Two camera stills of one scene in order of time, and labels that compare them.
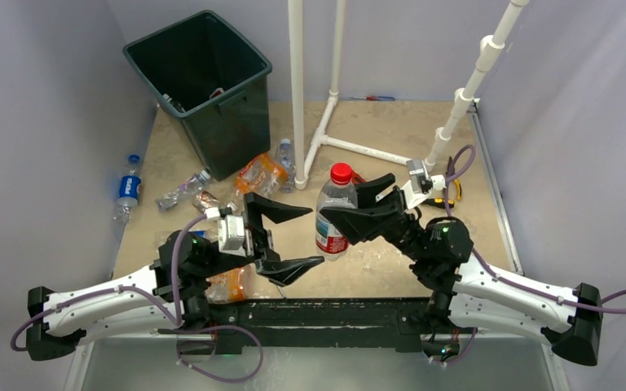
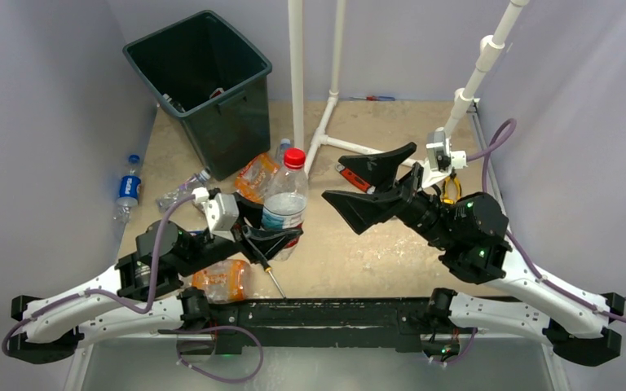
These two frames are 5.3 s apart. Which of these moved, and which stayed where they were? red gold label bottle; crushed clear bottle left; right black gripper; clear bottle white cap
Moved: right black gripper
Stayed: red gold label bottle; clear bottle white cap; crushed clear bottle left
